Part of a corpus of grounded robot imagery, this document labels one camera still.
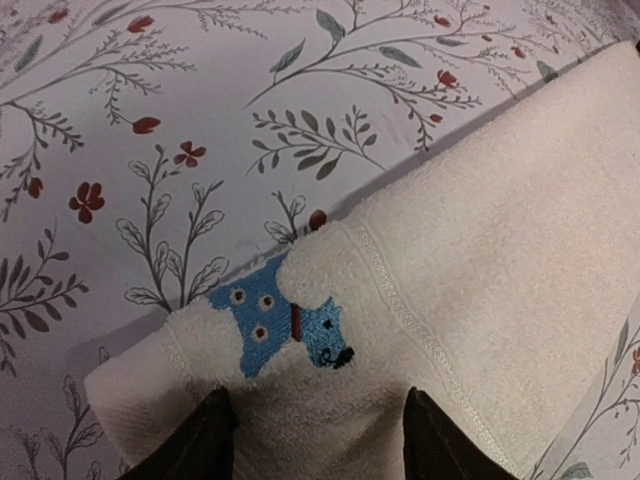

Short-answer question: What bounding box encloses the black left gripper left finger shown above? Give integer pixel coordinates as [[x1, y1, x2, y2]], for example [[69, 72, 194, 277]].
[[122, 388, 238, 480]]

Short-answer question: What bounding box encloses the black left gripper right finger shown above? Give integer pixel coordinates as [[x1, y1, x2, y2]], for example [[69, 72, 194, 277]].
[[403, 387, 515, 480]]

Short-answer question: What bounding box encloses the cream white towel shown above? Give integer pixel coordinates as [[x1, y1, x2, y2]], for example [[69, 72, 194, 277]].
[[85, 42, 639, 479]]

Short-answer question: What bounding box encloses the floral tablecloth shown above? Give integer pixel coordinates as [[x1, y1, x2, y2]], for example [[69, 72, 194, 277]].
[[1, 1, 639, 479]]

